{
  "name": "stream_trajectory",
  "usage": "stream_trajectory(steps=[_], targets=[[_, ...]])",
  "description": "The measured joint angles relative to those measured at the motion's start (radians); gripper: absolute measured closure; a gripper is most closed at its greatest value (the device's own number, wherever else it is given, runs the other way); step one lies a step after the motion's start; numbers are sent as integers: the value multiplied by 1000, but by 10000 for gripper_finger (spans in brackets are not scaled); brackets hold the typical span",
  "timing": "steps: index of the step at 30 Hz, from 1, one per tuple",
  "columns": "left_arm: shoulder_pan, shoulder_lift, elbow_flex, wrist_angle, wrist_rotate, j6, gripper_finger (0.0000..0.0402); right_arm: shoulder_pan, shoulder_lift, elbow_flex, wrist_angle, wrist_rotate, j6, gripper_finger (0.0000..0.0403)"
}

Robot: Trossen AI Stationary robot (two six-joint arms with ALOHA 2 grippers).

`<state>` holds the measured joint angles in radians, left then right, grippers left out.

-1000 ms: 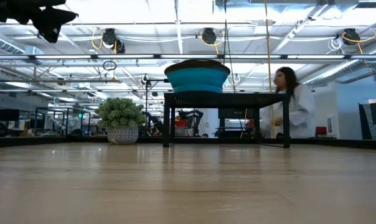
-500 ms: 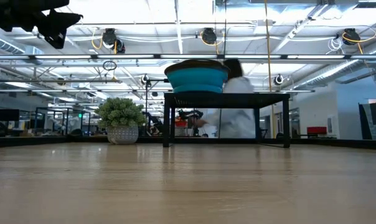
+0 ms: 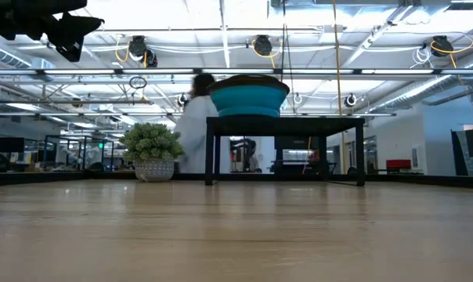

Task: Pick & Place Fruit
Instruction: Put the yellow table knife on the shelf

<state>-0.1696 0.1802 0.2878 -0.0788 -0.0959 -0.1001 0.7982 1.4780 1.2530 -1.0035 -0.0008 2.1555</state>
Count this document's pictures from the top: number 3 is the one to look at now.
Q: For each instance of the green succulent in pot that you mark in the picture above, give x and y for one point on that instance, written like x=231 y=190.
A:
x=152 y=145

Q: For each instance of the red box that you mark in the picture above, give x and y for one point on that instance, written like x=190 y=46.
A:
x=398 y=163

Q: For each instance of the person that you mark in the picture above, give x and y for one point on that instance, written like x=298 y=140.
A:
x=193 y=133

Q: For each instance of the black aluminium table frame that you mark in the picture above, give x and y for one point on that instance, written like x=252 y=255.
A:
x=397 y=179

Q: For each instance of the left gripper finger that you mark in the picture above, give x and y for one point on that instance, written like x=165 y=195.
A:
x=70 y=21
x=74 y=32

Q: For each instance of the black screen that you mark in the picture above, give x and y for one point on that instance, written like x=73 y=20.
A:
x=297 y=143

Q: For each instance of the dark panel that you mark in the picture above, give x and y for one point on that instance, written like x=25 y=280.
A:
x=471 y=150

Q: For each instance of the black background robot arm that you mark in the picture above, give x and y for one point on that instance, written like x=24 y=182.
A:
x=244 y=152

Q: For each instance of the blue collapsible bowl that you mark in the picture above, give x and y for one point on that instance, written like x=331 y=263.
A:
x=248 y=100

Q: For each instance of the black perforated metal shelf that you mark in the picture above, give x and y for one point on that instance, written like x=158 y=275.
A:
x=283 y=125

